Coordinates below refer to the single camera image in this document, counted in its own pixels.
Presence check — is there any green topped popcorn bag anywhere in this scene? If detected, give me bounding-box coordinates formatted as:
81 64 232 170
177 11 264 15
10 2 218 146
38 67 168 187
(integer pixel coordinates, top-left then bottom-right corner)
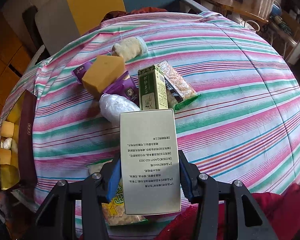
87 158 150 227

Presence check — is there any silver grey box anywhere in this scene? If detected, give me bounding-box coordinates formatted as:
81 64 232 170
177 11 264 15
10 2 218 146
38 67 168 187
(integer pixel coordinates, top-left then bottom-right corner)
120 109 181 216

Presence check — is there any white plastic ball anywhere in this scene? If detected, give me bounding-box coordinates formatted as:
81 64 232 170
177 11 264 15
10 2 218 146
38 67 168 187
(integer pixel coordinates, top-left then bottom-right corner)
99 94 140 126

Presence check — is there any green cracker packet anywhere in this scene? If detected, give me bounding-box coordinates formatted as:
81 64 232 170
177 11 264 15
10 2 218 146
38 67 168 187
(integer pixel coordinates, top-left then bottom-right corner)
156 61 199 111

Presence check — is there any green tea box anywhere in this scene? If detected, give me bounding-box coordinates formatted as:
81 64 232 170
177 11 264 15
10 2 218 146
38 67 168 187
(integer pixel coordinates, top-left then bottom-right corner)
138 64 168 111

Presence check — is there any purple snack packet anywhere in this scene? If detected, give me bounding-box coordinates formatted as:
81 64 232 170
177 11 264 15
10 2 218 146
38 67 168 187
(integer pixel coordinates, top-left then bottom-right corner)
72 61 93 85
103 71 139 106

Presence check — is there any yellow sponge block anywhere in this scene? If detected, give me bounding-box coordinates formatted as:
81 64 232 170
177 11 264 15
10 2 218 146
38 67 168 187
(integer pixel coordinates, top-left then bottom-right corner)
0 148 12 165
0 121 15 138
82 55 126 100

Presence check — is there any white fuzzy sock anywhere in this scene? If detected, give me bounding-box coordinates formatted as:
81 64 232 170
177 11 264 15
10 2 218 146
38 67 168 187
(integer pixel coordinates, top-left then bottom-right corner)
111 36 148 62

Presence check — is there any striped pink green bedsheet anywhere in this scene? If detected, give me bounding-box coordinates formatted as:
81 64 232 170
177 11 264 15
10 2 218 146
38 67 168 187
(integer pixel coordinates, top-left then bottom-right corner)
0 11 300 205

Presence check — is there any dark red tin lid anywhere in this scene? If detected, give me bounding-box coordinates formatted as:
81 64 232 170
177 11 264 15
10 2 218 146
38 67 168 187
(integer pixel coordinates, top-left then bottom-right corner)
18 90 37 187

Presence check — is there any gold metal tin tray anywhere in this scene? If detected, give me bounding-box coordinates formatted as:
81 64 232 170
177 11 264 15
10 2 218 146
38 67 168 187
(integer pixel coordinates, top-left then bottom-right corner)
0 92 25 190

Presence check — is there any red blanket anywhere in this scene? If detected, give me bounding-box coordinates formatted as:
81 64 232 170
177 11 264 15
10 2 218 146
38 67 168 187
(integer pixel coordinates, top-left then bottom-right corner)
154 182 300 240

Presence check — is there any orange wooden wardrobe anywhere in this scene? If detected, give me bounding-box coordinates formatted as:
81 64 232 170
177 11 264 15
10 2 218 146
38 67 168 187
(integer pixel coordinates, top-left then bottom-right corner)
0 12 31 115

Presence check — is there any dark red cloth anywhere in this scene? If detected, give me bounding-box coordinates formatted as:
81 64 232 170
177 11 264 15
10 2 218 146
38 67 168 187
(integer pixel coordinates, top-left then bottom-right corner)
101 7 167 23

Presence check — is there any wooden side desk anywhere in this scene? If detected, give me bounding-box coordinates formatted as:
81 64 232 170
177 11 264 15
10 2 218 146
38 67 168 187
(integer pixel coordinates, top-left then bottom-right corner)
194 0 268 23

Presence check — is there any grey yellow blue headboard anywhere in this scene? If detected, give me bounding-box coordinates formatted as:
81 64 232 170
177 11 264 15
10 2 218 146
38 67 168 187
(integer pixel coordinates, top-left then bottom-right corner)
35 0 177 55

